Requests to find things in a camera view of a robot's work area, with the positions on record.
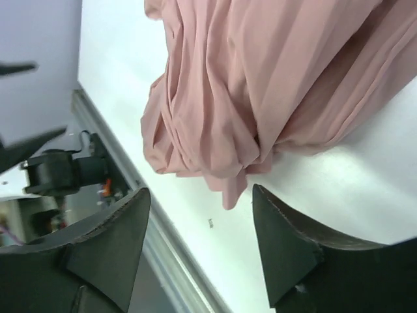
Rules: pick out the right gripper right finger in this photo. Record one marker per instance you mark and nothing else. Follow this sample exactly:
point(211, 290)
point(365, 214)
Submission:
point(310, 267)

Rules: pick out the dusty pink skirt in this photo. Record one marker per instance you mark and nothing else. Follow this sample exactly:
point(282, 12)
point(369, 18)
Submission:
point(246, 80)

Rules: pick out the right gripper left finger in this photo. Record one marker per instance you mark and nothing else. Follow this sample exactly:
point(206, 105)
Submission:
point(89, 266)

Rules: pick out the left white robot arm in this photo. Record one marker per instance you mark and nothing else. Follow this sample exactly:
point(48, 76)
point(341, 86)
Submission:
point(21, 150)

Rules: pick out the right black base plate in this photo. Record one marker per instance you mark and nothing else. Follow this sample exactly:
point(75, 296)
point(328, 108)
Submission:
point(99, 168)

